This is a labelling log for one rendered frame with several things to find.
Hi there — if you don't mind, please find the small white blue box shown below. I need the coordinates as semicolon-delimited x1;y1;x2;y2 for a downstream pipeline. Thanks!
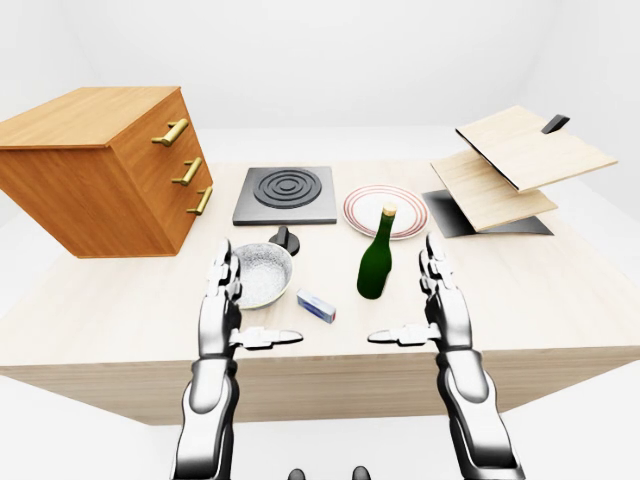
295;288;338;325

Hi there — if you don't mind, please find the medium wooden cabinet drawer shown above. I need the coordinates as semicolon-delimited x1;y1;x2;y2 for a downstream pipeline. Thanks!
133;124;206;227

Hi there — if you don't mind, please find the brass drawer handle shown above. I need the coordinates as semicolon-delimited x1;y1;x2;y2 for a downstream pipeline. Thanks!
171;156;204;187
151;118;190;148
186;185;214;217

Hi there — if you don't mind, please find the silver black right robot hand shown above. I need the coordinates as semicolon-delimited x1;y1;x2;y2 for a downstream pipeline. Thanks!
366;232;474;355

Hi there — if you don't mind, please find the small wooden cabinet drawer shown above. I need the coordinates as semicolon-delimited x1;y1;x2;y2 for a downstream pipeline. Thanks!
156;155;215;257

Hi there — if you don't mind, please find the speckled white bowl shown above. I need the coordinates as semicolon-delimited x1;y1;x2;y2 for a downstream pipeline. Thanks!
230;242;296;312

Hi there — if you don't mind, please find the green glass bottle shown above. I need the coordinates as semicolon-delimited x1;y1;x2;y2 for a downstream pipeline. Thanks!
356;201;399;301

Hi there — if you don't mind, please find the large wooden cabinet drawer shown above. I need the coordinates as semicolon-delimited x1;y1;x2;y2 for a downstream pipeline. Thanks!
107;89;195;190

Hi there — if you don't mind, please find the wooden cabinet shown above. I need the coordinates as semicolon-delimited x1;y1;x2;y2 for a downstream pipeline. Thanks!
0;86;215;260

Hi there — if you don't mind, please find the dark stove plate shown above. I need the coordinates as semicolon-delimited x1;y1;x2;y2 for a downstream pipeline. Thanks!
232;166;339;227

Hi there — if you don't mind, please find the round black stove knob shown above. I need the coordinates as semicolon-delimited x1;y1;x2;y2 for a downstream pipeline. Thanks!
268;225;303;257

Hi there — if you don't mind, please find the white plate with red rings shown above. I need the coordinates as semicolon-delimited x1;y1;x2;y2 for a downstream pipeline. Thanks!
342;184;431;241

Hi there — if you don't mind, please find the pale wood two-tier rack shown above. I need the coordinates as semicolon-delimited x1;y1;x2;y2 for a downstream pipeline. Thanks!
421;104;620;240

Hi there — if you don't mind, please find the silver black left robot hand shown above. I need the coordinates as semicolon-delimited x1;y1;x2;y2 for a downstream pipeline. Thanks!
197;238;305;358

